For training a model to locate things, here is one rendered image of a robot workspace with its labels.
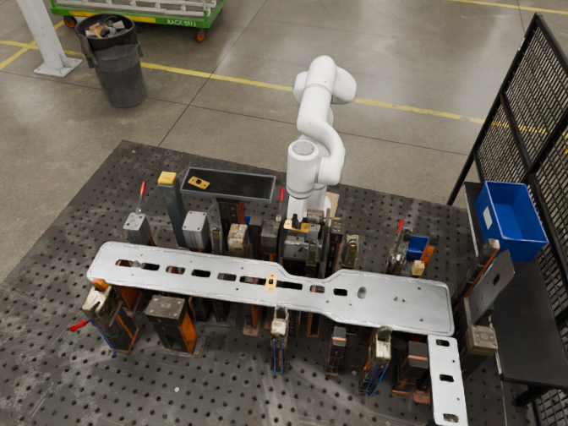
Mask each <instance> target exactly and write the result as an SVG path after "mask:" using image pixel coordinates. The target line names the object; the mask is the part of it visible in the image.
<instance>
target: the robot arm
mask: <svg viewBox="0 0 568 426"><path fill-rule="evenodd" d="M292 93H293V96H294V98H295V100H296V102H297V103H298V105H299V106H300V109H299V113H298V120H297V128H298V131H299V132H300V133H301V134H302V135H301V136H300V137H299V138H298V140H297V141H295V142H293V143H291V144H290V145H289V147H288V156H287V192H288V193H289V194H290V197H289V202H288V209H287V219H288V220H291V219H292V228H295V229H301V225H302V223H303V218H304V217H307V209H313V210H323V211H324V212H325V216H326V210H327V208H330V201H329V199H328V198H327V197H326V196H325V194H326V188H327V185H337V184H338V183H339V182H340V180H341V175H342V170H343V165H344V163H345V160H346V156H347V153H346V150H345V148H344V146H343V143H342V142H341V138H340V137H339V135H338V133H337V132H336V131H335V130H334V129H333V128H332V125H333V119H334V116H333V111H332V109H331V108H330V104H339V105H342V104H347V103H349V102H351V101H352V100H353V99H354V98H355V96H356V94H357V84H356V82H355V80H354V78H353V77H352V76H351V75H350V74H349V73H348V72H347V71H345V70H344V69H342V68H339V67H337V66H336V65H335V63H334V61H333V60H332V59H331V58H330V57H328V56H320V57H317V58H316V59H315V60H314V61H313V62H312V63H311V64H310V66H309V71H308V72H302V73H300V74H299V75H298V76H297V77H296V78H295V79H294V81H293V84H292Z"/></svg>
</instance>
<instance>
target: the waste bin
mask: <svg viewBox="0 0 568 426"><path fill-rule="evenodd" d="M75 32H76V35H77V37H78V38H79V42H80V45H81V51H82V53H84V55H85V59H86V62H87V64H88V67H89V68H95V70H96V75H97V77H98V79H99V81H100V83H101V87H102V89H103V91H104V93H105V95H106V98H107V100H108V102H109V103H110V104H111V105H113V106H115V107H133V106H136V105H138V104H140V103H141V102H142V101H143V100H144V99H145V98H146V97H147V91H146V87H145V80H144V76H143V72H142V68H141V64H140V60H139V58H140V57H143V53H142V50H141V46H140V44H139V41H138V38H137V35H136V31H135V24H134V22H133V20H131V19H130V18H128V17H126V16H123V15H121V14H111V13H104V14H94V15H91V16H89V17H86V18H84V19H82V20H80V22H78V24H77V25H76V26H75Z"/></svg>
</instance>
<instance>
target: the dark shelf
mask: <svg viewBox="0 0 568 426"><path fill-rule="evenodd" d="M462 186H463V191H464V196H465V201H466V205H467V213H468V215H469V216H468V217H469V222H470V227H471V231H472V239H473V243H474V248H475V253H476V257H478V255H479V253H480V251H481V250H482V248H483V246H484V245H485V241H484V238H483V232H482V229H481V226H480V222H479V219H478V213H477V211H476V207H475V204H474V203H475V201H476V199H477V197H478V196H479V194H480V192H481V190H482V188H483V186H484V183H474V182H464V184H463V185H462ZM512 264H513V267H514V277H513V278H512V280H511V281H510V282H509V284H508V285H507V286H506V287H505V289H504V290H503V291H502V293H501V294H500V295H499V296H498V297H497V298H496V299H495V300H494V312H493V313H492V314H491V315H490V316H489V326H490V327H492V328H494V332H495V336H496V341H497V345H498V349H497V350H496V351H495V357H496V362H497V366H498V370H499V375H500V380H501V381H504V382H509V383H515V384H521V385H532V386H537V387H543V388H550V389H556V390H561V391H568V362H567V358H566V355H565V351H564V348H563V345H562V342H561V339H560V334H559V332H558V329H557V325H556V323H555V320H554V315H553V312H552V309H551V307H550V303H549V299H548V296H547V293H546V290H545V287H544V284H543V279H542V277H541V274H540V270H539V268H538V263H537V260H536V257H534V258H533V259H532V261H531V262H525V261H515V260H512Z"/></svg>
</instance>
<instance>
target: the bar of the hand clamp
mask: <svg viewBox="0 0 568 426"><path fill-rule="evenodd" d="M411 240H412V227H407V226H404V227H402V228H401V232H400V236H399V238H398V241H397V245H396V250H395V253H394V260H393V264H395V262H396V256H397V255H398V254H401V260H400V265H402V262H403V260H404V257H405V254H406V251H407V247H408V244H409V242H410V241H411Z"/></svg>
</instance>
